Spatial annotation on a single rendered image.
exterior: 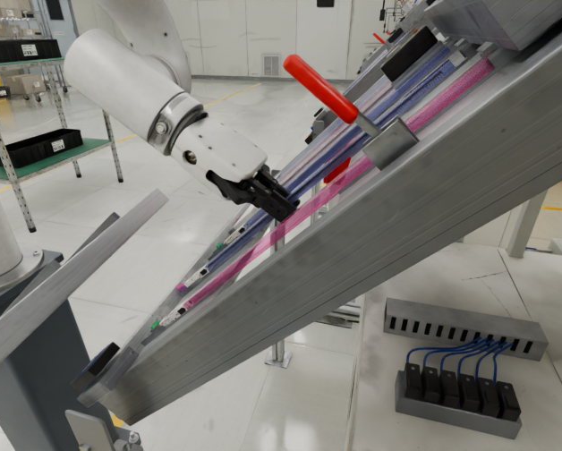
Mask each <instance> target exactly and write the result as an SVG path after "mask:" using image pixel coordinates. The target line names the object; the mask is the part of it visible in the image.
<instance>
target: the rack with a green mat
mask: <svg viewBox="0 0 562 451"><path fill-rule="evenodd" d="M35 35H36V39H43V38H42V34H41V32H35ZM65 57H66V55H62V57H60V58H49V59H39V60H29V61H18V62H7V63H0V72H1V71H11V70H19V69H27V68H36V67H44V66H45V69H46V72H47V77H48V81H49V84H50V88H51V90H52V94H53V97H54V100H55V105H56V109H57V112H58V115H59V118H60V122H61V125H62V127H63V128H65V129H68V126H67V122H66V120H65V116H64V110H63V108H62V104H61V101H60V98H59V95H58V91H57V87H56V85H55V79H54V75H53V73H52V69H51V66H52V65H61V64H64V59H65ZM102 112H103V116H104V120H105V124H106V131H107V135H108V140H102V139H91V138H82V141H83V145H81V146H79V147H76V148H74V149H69V150H66V151H65V152H62V153H59V154H57V155H54V156H52V157H48V158H45V159H43V160H40V161H38V162H36V163H33V164H30V165H28V166H24V167H22V168H13V165H12V162H11V159H10V158H9V155H8V152H7V150H6V147H5V145H4V141H3V138H2V136H1V133H0V158H1V159H2V162H3V164H4V166H0V183H5V184H10V185H11V186H12V187H13V191H14V194H15V196H16V199H17V201H18V203H19V206H20V208H21V213H22V214H23V217H24V219H25V222H26V224H27V227H28V229H29V231H30V233H35V232H37V229H36V227H35V224H34V222H33V219H32V216H31V214H30V210H29V208H28V205H27V202H26V200H25V198H24V195H23V193H22V190H21V186H20V183H22V182H24V181H27V180H29V179H31V178H33V177H35V176H38V175H40V174H44V173H46V172H48V171H50V170H53V169H55V168H58V167H59V166H63V165H65V164H68V163H70V162H72V164H73V167H74V171H75V173H76V177H77V178H81V170H80V168H79V164H78V161H77V159H79V158H81V157H85V156H87V155H89V154H91V153H94V152H96V151H99V150H101V149H104V148H106V147H109V146H110V147H111V151H112V155H113V159H114V162H115V170H116V173H117V178H118V182H119V183H123V175H122V170H121V167H120V162H119V158H118V154H117V150H116V145H115V138H114V134H113V131H112V126H111V123H110V118H109V114H108V113H107V112H106V111H104V110H103V109H102Z"/></svg>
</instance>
